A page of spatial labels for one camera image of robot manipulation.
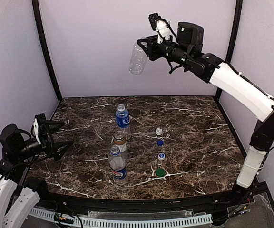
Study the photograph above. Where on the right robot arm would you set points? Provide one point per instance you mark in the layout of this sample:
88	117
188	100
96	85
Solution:
186	51

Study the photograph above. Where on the right black frame post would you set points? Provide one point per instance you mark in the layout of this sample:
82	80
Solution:
234	31

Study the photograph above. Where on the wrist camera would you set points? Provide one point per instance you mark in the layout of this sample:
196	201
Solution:
35	130
161	26

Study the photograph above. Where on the white bottle cap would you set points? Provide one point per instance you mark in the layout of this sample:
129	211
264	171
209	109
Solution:
159	131

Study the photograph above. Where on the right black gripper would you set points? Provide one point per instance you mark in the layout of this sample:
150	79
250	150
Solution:
153	47

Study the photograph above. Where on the green cap coffee bottle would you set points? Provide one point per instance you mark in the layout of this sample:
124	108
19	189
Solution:
121	142

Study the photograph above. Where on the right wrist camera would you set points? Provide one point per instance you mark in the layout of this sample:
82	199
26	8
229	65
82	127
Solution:
161	26

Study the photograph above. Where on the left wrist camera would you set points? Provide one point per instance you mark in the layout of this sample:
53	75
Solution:
35	130

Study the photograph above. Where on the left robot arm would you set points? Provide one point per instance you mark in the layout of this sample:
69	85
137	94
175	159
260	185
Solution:
20	150

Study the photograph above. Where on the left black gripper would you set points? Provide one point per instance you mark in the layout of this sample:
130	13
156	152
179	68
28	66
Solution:
46	138

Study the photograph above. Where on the clear white cap bottle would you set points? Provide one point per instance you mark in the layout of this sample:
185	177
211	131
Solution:
138	60

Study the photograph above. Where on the black frame post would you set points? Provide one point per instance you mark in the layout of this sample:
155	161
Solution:
45	49
234	31

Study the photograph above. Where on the blue label water bottle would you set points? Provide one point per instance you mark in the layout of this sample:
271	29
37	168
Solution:
123	120

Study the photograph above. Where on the green bottle cap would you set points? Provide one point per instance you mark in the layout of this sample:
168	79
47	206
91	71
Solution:
160	172

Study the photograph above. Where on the Pepsi label bottle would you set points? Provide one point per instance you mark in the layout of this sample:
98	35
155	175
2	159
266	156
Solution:
117	165

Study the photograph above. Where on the dark blue bottle cap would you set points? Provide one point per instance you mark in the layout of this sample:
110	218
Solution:
160	142

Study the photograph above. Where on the left black frame post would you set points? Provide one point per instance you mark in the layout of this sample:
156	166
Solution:
45	49

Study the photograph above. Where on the black front rail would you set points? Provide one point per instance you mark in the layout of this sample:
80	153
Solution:
212	202

